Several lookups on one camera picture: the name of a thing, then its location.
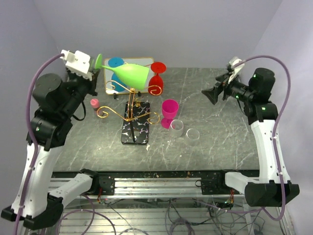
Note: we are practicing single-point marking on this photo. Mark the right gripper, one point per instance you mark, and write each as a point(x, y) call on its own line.
point(212, 93)

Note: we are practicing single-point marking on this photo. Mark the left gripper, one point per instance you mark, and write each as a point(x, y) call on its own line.
point(92, 83)

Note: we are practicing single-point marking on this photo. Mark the blue plastic wine glass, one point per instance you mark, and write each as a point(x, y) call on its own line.
point(119, 85)

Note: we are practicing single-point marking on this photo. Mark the gold wine glass rack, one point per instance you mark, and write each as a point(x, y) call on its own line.
point(137, 118)

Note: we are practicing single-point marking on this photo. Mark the pink plastic wine glass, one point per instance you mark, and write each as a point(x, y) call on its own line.
point(169, 108)

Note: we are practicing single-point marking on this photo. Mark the green plastic wine glass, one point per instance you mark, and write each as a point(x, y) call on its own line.
point(132, 75)

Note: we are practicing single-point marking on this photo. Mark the red plastic wine glass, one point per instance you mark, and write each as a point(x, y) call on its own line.
point(156, 84)

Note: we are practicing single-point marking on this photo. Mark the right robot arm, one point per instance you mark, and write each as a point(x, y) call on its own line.
point(273, 188)

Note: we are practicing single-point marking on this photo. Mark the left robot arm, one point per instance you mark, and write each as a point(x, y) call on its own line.
point(58, 101)

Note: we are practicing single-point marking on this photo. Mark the pink small bottle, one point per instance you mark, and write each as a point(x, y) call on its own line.
point(95, 104)

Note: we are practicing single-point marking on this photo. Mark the clear glass cup right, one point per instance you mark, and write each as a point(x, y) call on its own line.
point(192, 137)

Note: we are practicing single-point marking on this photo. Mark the clear glass cup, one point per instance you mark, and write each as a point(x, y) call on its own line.
point(176, 128)
point(192, 137)

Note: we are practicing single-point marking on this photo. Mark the clear glass cup left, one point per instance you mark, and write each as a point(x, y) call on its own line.
point(176, 128)

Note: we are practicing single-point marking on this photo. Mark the gold framed mirror tray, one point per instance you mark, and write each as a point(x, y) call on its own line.
point(143, 61)

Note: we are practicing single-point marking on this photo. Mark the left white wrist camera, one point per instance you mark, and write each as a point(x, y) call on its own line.
point(77, 62)

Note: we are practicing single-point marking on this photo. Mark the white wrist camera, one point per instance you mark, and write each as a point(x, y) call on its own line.
point(77, 62)
point(234, 67)

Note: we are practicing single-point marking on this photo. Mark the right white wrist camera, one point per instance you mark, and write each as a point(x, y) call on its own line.
point(234, 67)

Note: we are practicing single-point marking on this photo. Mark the aluminium mounting rail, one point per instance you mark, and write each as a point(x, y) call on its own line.
point(173, 184)

